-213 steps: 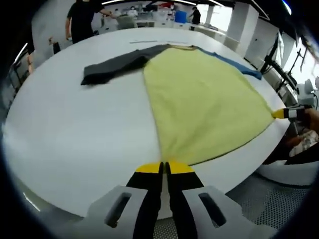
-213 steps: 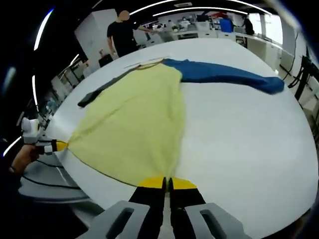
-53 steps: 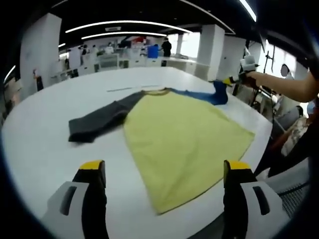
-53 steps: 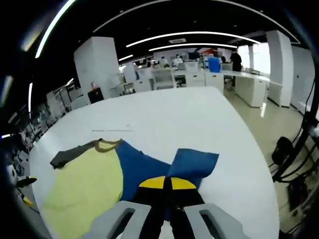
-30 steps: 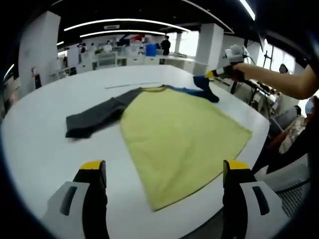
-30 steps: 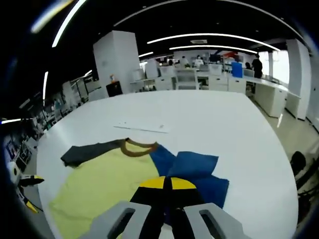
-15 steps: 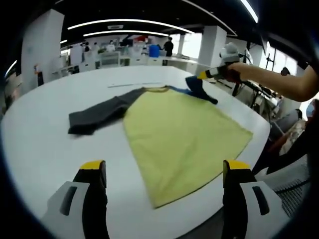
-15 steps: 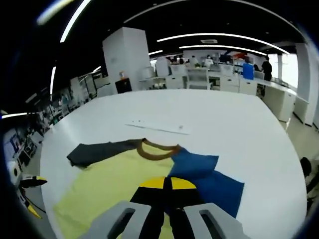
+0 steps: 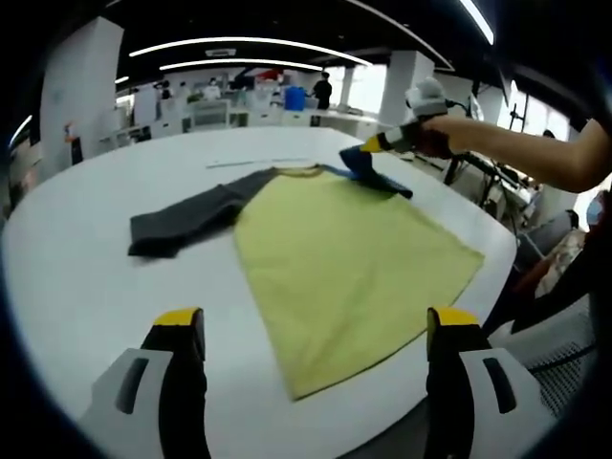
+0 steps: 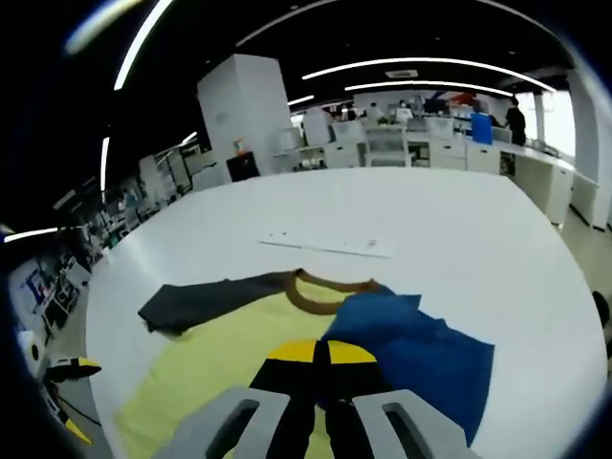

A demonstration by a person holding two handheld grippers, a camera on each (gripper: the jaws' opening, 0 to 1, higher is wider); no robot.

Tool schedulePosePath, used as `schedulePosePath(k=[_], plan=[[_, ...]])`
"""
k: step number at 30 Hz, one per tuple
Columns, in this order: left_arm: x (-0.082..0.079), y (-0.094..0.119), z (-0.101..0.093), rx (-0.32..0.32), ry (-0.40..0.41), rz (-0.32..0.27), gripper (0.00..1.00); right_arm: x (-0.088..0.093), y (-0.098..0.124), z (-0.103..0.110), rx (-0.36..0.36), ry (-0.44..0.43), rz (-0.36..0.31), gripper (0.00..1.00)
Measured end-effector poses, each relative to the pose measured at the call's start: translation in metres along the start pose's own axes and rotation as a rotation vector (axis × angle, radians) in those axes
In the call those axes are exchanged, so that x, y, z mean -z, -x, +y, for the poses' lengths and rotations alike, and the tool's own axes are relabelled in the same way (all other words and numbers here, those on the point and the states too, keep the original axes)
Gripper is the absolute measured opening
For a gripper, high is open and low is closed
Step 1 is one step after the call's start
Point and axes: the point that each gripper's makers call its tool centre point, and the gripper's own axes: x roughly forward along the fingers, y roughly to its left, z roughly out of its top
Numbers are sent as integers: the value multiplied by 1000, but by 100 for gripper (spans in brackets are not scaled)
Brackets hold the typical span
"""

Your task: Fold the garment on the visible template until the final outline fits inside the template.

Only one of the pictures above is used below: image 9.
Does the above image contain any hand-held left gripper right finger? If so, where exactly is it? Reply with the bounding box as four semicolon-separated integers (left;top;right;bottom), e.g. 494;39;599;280
423;306;551;459

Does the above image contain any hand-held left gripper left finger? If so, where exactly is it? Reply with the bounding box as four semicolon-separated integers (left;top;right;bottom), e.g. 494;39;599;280
78;307;211;459

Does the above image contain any yellow-green garment with grey and blue sleeves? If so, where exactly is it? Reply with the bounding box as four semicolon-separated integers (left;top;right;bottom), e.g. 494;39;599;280
127;147;487;403

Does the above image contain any person's right hand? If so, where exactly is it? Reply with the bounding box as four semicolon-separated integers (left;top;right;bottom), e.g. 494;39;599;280
414;116;461;158

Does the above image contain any white square pillar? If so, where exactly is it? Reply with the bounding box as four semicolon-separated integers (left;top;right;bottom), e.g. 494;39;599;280
379;49;435;131
39;15;124;174

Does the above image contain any white office desk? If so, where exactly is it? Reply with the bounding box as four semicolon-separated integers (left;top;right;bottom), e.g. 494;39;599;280
308;108;386;141

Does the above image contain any bright ceiling light strip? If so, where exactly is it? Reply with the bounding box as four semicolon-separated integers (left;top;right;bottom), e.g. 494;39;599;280
457;0;495;45

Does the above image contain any blue barrel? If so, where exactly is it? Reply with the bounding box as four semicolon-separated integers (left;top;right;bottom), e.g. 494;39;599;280
284;85;308;113

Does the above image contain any grey mesh chair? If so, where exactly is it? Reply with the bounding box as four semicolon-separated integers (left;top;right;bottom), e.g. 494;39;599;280
494;294;601;418

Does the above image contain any short ceiling light strip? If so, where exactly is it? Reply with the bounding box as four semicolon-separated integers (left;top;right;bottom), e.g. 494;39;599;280
159;58;325;74

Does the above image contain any long ceiling light strip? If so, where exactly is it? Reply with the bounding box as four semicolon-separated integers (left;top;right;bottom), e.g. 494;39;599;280
127;36;373;67

